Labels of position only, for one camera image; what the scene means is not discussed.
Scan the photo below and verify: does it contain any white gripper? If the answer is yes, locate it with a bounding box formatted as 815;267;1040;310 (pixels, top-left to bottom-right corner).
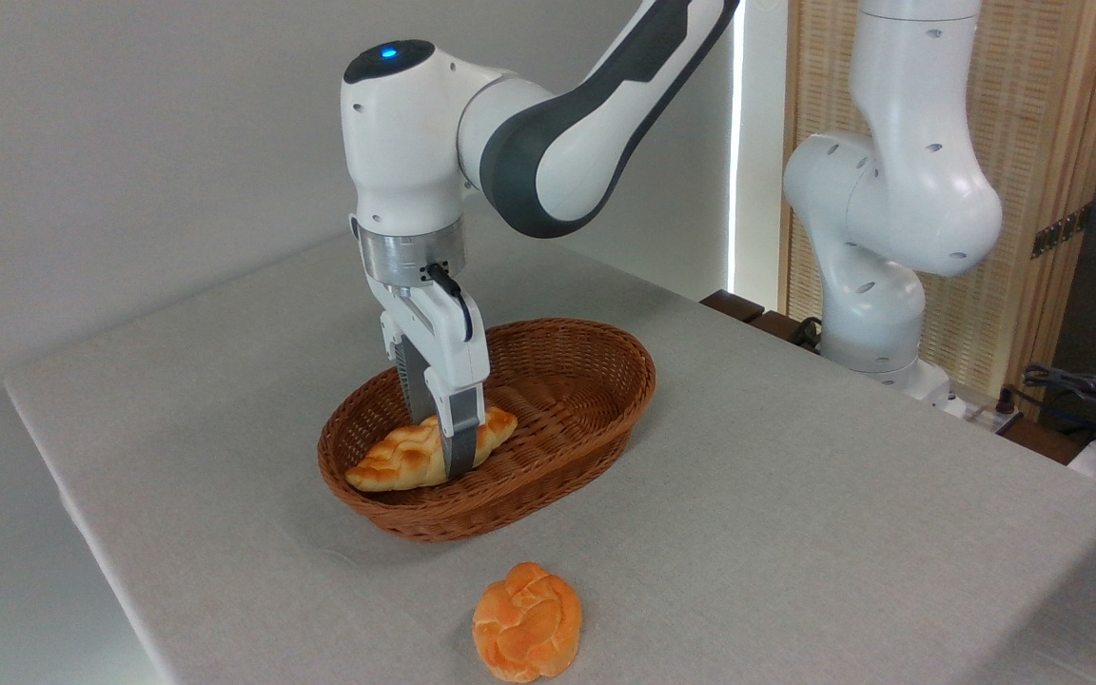
366;276;493;480

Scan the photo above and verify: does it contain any long braided bread loaf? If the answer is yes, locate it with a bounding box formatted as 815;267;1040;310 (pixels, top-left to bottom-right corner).
345;407;519;493

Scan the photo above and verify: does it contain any brown oval wicker basket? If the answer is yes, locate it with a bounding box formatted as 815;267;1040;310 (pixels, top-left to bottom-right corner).
317;318;657;543

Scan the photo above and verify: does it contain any round orange braided bun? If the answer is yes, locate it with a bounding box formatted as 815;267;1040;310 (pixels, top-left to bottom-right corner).
472;561;584;684

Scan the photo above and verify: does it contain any grey tablecloth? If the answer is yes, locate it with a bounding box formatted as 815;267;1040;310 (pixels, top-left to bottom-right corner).
4;228;1096;685

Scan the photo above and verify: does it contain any dark metal screen hinge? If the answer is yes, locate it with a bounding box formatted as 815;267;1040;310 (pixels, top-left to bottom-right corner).
1030;203;1093;260

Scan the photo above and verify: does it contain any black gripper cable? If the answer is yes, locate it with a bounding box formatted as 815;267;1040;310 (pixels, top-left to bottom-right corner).
424;264;475;342

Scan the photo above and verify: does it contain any bundle of dark cables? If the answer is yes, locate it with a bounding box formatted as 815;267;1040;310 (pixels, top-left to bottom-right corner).
1022;364;1096;440

